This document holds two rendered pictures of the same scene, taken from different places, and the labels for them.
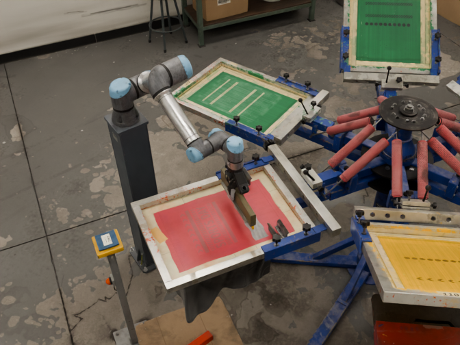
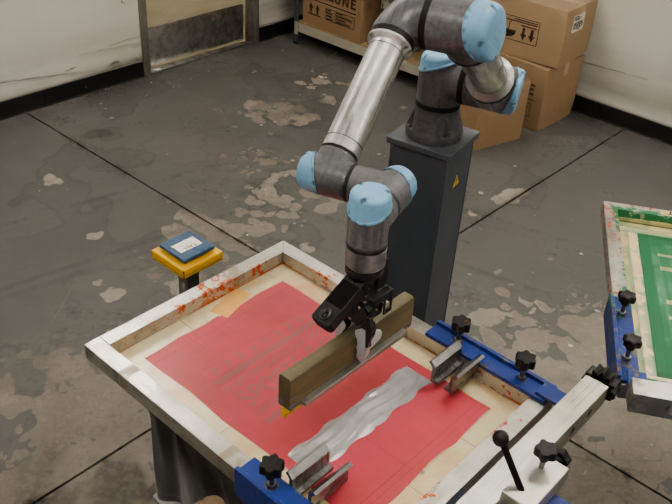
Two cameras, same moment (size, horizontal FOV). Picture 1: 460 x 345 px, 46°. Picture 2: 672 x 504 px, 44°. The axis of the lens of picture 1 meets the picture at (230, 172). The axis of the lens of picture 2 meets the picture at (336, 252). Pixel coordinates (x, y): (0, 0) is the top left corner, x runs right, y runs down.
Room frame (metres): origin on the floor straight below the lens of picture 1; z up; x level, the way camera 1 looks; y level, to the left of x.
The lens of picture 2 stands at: (1.25, -1.10, 2.15)
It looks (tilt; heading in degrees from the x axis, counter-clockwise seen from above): 34 degrees down; 63
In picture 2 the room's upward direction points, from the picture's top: 4 degrees clockwise
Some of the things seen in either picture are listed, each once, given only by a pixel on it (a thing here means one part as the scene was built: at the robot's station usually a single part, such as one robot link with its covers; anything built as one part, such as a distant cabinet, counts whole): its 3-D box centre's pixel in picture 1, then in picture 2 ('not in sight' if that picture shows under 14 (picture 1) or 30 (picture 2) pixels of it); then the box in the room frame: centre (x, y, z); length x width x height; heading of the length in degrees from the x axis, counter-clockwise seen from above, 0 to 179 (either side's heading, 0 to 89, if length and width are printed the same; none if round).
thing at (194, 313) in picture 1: (229, 281); (224, 492); (1.59, 0.02, 0.74); 0.46 x 0.04 x 0.42; 113
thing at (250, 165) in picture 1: (242, 171); (486, 368); (2.16, -0.07, 0.98); 0.30 x 0.05 x 0.07; 113
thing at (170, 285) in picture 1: (222, 220); (315, 377); (1.81, 0.04, 0.97); 0.79 x 0.58 x 0.04; 113
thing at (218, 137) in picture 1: (218, 140); (381, 191); (1.93, 0.05, 1.39); 0.11 x 0.11 x 0.08; 40
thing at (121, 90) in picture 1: (122, 93); (444, 74); (2.37, 0.56, 1.37); 0.13 x 0.12 x 0.14; 130
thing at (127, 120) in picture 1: (124, 111); (436, 116); (2.36, 0.56, 1.25); 0.15 x 0.15 x 0.10
